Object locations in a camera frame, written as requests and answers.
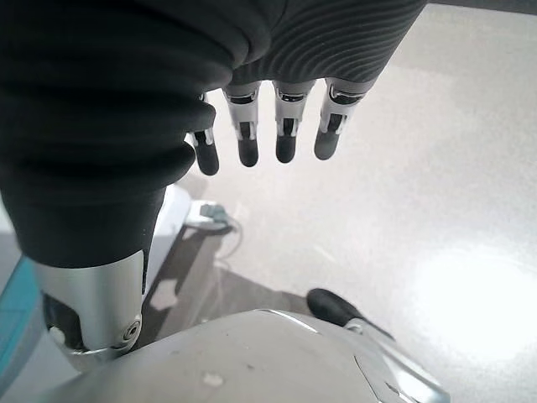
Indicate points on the right robot hand black palm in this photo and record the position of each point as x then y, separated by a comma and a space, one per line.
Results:
105, 105

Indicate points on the black robot foot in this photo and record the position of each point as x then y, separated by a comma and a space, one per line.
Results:
331, 304

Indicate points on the white robot body shell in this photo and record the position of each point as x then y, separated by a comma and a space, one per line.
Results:
235, 361

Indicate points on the teal mat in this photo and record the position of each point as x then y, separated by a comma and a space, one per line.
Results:
17, 310

